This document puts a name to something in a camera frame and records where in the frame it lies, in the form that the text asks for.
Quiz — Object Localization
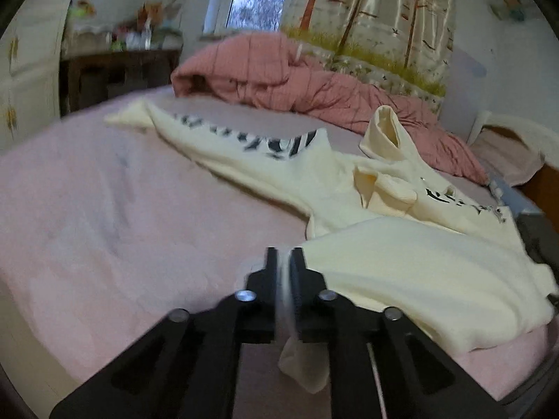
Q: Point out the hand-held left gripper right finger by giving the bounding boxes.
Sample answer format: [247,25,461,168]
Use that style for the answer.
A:
[289,247,509,419]

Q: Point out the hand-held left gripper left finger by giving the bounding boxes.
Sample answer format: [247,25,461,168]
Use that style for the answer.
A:
[49,247,280,419]

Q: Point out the cream printed hoodie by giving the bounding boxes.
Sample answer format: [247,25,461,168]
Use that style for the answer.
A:
[104,98,557,396]

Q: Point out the dark grey folded clothes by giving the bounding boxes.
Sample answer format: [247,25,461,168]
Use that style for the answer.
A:
[515,214,559,284]

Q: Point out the bed with pink sheet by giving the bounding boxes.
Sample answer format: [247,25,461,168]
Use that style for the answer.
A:
[0,85,559,419]

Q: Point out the pink quilt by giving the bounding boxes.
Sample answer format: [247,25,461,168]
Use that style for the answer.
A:
[170,32,490,184]

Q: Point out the blue flower print pillow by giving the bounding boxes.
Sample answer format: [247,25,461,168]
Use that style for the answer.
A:
[487,179,538,219]

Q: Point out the beige pillow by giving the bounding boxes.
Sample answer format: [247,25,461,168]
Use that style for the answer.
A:
[472,128,544,186]

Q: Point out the dark wooden desk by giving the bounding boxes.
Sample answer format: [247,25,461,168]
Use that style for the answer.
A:
[59,48,182,116]

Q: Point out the white framed window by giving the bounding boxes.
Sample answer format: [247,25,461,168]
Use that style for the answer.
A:
[203,0,313,36]

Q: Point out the white and wooden headboard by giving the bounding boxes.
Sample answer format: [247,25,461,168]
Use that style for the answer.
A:
[467,111,559,219]

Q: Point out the tree print curtain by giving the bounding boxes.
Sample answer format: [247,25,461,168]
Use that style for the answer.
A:
[279,0,457,97]

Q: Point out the clutter of small desk things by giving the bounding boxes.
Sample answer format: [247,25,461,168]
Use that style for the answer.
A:
[65,0,184,53]

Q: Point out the white wardrobe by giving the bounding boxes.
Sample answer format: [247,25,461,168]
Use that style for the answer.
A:
[0,0,88,153]

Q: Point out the colourful wall sticker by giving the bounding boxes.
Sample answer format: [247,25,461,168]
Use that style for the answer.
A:
[491,0,527,22]

